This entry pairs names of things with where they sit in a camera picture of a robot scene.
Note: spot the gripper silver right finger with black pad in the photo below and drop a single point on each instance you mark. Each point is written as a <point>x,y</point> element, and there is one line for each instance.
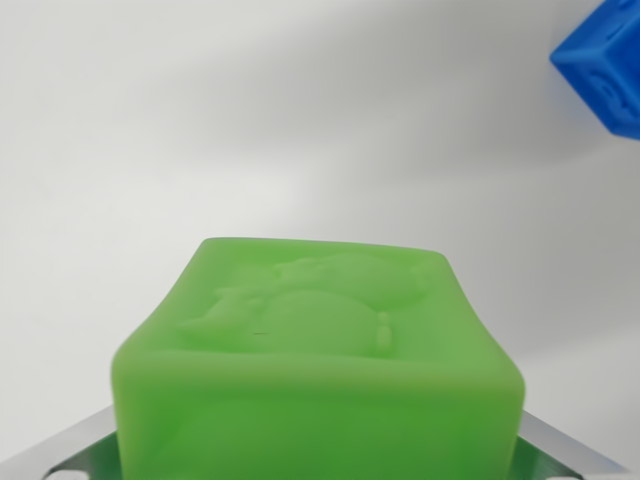
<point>575,450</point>

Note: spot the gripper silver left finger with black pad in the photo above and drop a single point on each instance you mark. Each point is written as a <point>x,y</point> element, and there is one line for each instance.
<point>75,450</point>

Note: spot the green cube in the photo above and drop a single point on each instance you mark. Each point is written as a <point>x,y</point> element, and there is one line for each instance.
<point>315,380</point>

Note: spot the blue cube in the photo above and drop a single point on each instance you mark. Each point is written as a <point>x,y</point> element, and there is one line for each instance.
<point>607,70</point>

